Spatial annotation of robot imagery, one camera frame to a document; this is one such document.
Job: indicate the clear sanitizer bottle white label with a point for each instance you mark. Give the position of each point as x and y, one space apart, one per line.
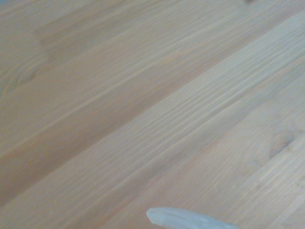
186 219

